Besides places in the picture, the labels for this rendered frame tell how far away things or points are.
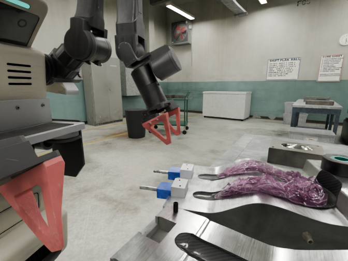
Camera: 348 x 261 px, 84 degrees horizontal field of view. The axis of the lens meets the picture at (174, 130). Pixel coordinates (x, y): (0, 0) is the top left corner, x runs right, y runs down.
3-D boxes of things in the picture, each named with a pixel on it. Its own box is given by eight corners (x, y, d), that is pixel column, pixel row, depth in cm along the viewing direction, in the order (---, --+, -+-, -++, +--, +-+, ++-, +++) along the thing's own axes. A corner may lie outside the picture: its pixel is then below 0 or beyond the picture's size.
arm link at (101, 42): (74, 50, 59) (60, 47, 54) (96, 26, 56) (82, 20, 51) (92, 75, 59) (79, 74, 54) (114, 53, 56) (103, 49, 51)
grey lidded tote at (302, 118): (281, 123, 591) (283, 113, 584) (284, 122, 623) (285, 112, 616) (305, 126, 554) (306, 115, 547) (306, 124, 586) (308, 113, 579)
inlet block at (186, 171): (150, 182, 63) (150, 166, 62) (156, 175, 67) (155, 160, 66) (191, 187, 60) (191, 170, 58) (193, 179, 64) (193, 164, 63)
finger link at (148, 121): (185, 134, 52) (170, 102, 51) (178, 141, 45) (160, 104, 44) (163, 143, 54) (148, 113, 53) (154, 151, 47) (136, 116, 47)
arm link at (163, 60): (131, 52, 56) (115, 46, 48) (165, 29, 52) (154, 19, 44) (150, 90, 57) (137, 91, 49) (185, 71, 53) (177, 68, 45)
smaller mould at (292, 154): (266, 162, 86) (268, 147, 84) (270, 153, 99) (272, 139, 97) (323, 172, 76) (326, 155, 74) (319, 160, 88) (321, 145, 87)
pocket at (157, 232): (138, 250, 34) (137, 232, 33) (156, 231, 38) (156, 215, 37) (159, 262, 31) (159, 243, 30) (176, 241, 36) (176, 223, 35)
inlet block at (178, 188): (136, 200, 53) (135, 182, 51) (144, 191, 57) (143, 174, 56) (184, 207, 49) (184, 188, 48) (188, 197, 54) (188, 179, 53)
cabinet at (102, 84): (87, 124, 582) (80, 55, 538) (114, 119, 662) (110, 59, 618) (97, 126, 555) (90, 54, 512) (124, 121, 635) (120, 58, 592)
